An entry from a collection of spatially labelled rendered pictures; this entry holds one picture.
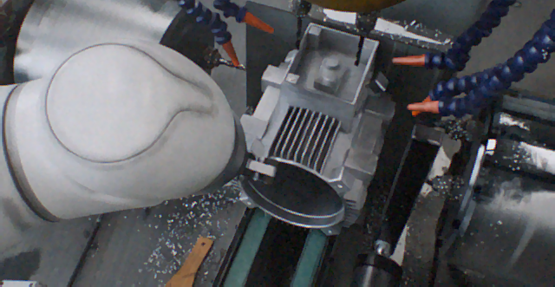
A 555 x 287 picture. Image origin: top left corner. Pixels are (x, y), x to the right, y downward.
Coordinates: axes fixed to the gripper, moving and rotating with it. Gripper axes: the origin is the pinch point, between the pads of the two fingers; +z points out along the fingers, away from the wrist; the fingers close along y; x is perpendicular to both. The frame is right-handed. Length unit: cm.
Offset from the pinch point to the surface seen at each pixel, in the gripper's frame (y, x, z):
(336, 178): -11.4, -2.1, 2.9
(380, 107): -13.9, -14.0, 11.2
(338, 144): -10.3, -6.7, 6.1
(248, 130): 1.9, -4.9, 6.0
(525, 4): -37, -56, 67
